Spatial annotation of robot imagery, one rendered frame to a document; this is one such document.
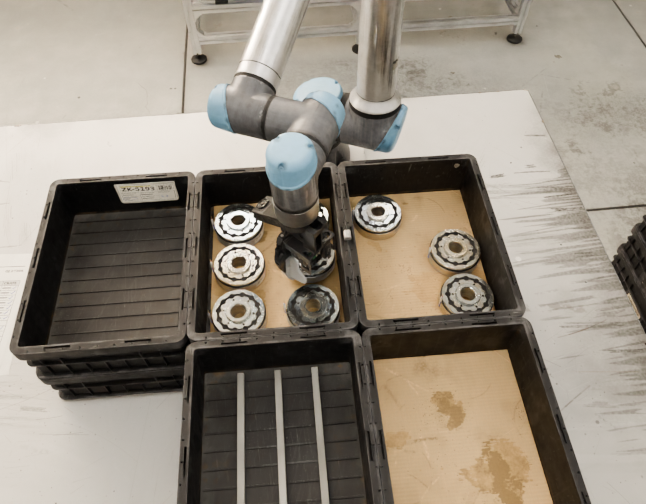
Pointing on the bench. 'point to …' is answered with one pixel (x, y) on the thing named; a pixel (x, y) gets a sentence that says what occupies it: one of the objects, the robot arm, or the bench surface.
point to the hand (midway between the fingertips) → (297, 265)
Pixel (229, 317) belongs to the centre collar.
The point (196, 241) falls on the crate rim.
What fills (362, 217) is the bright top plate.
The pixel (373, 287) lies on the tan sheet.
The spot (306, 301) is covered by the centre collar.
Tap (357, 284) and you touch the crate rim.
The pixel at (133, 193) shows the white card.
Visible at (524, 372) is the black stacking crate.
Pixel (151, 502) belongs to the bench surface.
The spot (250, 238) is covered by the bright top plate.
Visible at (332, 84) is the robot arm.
